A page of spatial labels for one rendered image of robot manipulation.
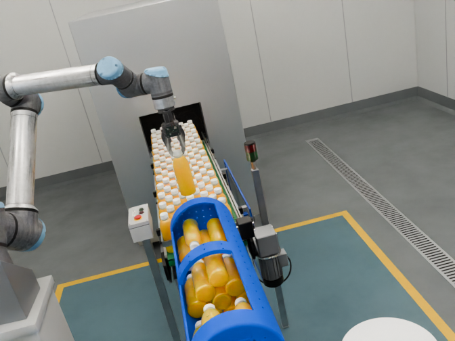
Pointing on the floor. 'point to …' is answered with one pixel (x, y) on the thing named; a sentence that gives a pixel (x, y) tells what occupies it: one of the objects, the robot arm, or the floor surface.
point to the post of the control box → (161, 289)
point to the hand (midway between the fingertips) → (177, 151)
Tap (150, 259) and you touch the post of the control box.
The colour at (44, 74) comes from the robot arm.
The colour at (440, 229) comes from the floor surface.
